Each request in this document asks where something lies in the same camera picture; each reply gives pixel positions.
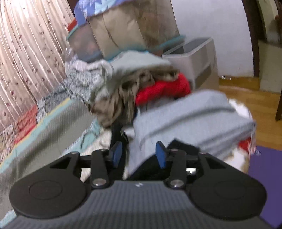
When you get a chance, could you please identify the black pants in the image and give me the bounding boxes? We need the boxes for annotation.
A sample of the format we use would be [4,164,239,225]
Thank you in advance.
[110,123,201,181]

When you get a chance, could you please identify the purple mat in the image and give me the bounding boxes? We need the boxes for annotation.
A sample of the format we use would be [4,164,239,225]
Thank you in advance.
[248,145,282,228]

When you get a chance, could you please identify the clear storage box teal lid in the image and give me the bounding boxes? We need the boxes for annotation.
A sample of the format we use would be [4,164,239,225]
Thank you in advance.
[66,24,106,63]

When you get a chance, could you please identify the white plastic bin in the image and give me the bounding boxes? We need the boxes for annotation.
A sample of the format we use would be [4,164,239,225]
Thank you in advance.
[162,37,219,91]

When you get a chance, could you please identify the patchwork quilt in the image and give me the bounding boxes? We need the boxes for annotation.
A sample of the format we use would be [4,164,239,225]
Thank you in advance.
[0,97,113,223]

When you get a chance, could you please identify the grey folded garment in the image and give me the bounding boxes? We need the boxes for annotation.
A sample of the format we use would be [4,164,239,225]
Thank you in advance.
[122,89,257,174]

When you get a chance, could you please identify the olive brown garment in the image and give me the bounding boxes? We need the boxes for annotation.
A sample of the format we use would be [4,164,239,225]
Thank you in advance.
[88,68,179,128]

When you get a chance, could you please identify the white floral cloth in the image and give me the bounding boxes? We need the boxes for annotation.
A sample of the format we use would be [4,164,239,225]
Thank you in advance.
[36,59,111,119]

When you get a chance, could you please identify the blue patterned cloth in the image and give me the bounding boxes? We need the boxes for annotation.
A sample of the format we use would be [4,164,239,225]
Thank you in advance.
[74,0,141,27]

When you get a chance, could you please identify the dark wooden door frame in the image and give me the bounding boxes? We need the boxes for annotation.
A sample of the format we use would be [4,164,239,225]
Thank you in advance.
[241,0,265,77]

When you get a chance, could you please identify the white and red cloth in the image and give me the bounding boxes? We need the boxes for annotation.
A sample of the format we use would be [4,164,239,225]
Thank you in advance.
[220,98,257,173]

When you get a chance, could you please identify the grey-green garment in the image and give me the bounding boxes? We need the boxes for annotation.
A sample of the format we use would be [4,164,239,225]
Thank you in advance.
[90,50,172,104]

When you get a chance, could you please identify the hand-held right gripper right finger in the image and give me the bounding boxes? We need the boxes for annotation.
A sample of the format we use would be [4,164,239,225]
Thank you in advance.
[155,141,239,189]

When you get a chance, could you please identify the red item on storage box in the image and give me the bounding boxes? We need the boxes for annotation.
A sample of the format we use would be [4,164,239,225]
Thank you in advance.
[67,19,77,32]

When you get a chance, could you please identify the beige leaf print curtain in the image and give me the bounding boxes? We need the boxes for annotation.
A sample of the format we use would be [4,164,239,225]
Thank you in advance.
[0,0,76,132]

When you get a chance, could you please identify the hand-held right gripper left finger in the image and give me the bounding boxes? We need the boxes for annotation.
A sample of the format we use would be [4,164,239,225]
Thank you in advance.
[50,141,123,189]

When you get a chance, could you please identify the red garment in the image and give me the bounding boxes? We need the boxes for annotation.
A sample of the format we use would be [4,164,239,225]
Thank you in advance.
[135,74,192,106]

